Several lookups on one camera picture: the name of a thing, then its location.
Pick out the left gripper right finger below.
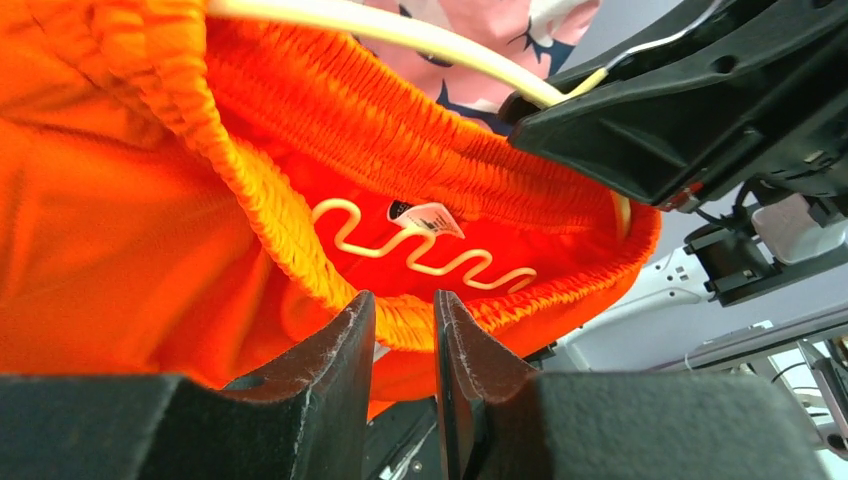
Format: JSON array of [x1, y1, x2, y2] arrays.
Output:
[[434, 291, 827, 479]]

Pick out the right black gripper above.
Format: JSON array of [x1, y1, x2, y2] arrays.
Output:
[[500, 1, 847, 307]]

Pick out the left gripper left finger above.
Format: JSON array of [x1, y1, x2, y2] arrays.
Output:
[[1, 291, 375, 479]]

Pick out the yellow hanger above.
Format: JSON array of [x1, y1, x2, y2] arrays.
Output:
[[208, 1, 621, 293]]

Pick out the orange shorts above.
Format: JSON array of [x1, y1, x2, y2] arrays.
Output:
[[1, 1, 661, 416]]

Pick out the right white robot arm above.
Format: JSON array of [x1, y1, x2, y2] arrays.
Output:
[[500, 1, 847, 369]]

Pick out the pink shark print shorts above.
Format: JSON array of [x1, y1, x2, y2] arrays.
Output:
[[362, 0, 601, 136]]

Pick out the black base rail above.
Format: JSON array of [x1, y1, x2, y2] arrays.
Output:
[[361, 397, 443, 480]]

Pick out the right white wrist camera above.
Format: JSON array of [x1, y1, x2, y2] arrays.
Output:
[[751, 194, 847, 265]]

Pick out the aluminium frame rail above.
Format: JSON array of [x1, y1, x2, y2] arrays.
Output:
[[649, 304, 848, 458]]

